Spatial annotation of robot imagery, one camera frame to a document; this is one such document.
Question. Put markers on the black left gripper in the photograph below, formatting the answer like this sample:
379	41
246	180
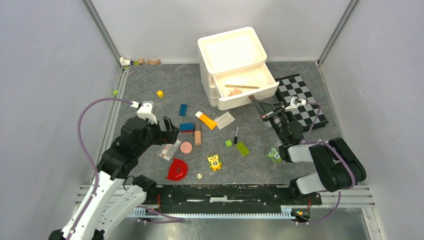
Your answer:
165	136

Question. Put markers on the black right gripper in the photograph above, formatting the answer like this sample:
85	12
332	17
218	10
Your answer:
276	108

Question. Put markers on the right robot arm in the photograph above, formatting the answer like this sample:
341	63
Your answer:
336	166

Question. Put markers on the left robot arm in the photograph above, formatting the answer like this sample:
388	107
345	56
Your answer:
90	222

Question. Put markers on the gold makeup brush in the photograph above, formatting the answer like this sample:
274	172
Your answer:
241	86

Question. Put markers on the blue red duplo brick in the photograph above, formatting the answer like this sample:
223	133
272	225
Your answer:
188	127

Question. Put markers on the false eyelash case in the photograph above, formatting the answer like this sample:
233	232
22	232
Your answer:
167	150

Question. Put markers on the pink round sponge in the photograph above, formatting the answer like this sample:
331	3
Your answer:
186	147

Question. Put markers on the blue flat brick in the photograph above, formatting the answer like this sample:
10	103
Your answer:
183	110

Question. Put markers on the beige foundation bottle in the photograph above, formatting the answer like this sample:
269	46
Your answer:
197	134

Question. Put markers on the yellow small cube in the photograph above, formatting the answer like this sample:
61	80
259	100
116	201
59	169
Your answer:
160	94

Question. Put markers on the orange cream tube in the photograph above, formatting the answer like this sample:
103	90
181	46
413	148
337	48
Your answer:
211	124

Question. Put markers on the red arch brick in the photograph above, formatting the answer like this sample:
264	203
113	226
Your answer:
177	170

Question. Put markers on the black grey chessboard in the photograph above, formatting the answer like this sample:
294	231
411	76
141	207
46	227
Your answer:
293	91

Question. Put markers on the clear packet white strips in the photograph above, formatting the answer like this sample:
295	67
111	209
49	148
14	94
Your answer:
224	120

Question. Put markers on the lime green flat brick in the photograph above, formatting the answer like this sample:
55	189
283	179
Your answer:
242	149

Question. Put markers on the small lime green cube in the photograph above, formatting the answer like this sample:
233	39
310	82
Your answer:
228	143

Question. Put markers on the yellow owl brick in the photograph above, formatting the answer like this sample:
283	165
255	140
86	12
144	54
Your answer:
214	162

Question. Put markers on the white three-drawer organizer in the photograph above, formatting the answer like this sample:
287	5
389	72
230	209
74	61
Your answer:
234	57

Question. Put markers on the wooden arch block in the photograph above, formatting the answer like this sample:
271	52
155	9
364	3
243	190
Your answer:
153	62

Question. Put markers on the white corner block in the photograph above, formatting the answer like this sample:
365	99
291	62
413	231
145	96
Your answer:
124	62

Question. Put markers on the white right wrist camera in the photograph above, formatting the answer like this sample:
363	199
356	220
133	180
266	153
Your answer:
295	102

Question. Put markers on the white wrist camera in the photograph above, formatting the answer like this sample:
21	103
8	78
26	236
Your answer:
145	111
295	102

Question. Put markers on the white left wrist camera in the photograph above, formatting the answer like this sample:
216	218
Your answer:
145	111

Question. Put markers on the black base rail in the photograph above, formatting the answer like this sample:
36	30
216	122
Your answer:
227	199

